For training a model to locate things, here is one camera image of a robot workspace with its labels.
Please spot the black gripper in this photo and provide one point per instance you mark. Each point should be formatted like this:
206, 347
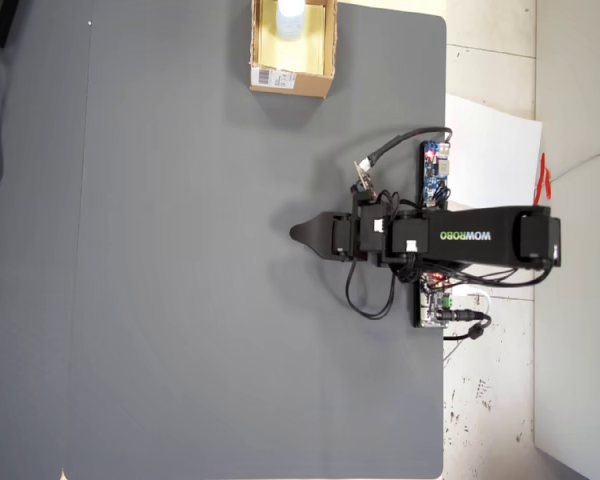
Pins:
342, 237

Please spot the white foam block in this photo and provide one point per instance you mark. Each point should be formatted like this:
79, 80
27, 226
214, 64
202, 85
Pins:
290, 20

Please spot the open cardboard box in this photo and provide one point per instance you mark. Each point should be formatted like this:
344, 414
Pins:
300, 85

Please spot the blue circuit board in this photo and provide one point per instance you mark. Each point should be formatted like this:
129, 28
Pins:
432, 170

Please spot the motor controller circuit board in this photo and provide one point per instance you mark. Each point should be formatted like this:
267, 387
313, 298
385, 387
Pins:
430, 305

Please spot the grey table mat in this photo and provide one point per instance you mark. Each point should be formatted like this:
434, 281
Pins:
205, 325

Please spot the white paper sheet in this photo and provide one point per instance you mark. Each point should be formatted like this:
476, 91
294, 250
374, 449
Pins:
490, 150

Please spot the black object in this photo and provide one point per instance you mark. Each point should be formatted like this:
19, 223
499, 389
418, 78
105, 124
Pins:
0, 20

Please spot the black camera circuit board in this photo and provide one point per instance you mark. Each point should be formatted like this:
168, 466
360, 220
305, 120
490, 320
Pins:
364, 180

